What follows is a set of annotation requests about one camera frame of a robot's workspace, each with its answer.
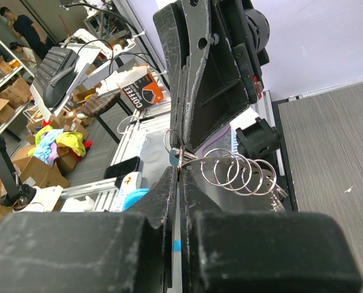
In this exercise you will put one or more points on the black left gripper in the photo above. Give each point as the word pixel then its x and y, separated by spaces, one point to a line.
pixel 214 53

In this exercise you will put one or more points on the metal key organizer blue handle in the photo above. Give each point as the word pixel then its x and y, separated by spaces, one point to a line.
pixel 229 181

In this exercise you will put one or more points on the coffee paper box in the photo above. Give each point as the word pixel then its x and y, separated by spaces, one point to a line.
pixel 140 87

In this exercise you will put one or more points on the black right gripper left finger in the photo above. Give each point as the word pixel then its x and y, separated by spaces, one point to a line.
pixel 128 251

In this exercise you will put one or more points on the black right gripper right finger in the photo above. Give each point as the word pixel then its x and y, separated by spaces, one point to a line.
pixel 258 251

